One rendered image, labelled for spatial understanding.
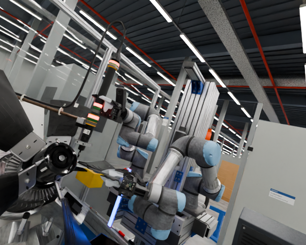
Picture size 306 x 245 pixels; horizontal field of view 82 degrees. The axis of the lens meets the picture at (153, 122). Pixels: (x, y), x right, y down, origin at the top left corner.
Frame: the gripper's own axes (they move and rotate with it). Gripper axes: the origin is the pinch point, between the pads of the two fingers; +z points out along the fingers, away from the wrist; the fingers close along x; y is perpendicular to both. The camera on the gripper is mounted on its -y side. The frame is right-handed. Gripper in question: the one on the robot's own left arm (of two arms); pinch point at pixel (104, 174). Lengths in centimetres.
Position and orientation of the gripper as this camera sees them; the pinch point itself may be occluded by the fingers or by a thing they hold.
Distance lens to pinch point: 80.5
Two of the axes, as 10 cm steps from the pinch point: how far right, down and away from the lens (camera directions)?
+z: -9.4, -3.3, -0.3
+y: 0.2, 0.2, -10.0
